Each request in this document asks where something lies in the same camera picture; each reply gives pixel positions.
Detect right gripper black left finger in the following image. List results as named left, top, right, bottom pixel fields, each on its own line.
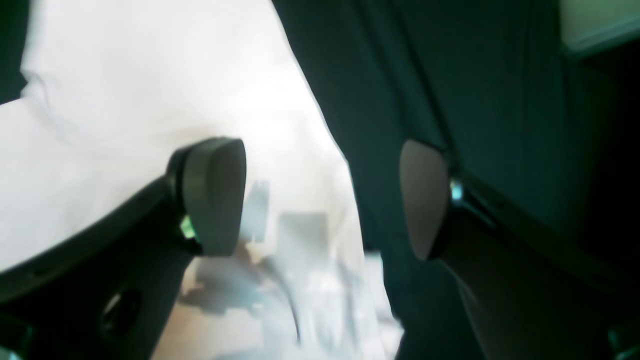
left=0, top=137, right=247, bottom=360

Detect black table cloth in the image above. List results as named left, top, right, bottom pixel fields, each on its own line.
left=273, top=0, right=639, bottom=360

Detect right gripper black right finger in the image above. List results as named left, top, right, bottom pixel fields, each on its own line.
left=398, top=139, right=639, bottom=360

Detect pale pink T-shirt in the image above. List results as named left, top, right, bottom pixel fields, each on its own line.
left=1, top=0, right=403, bottom=360

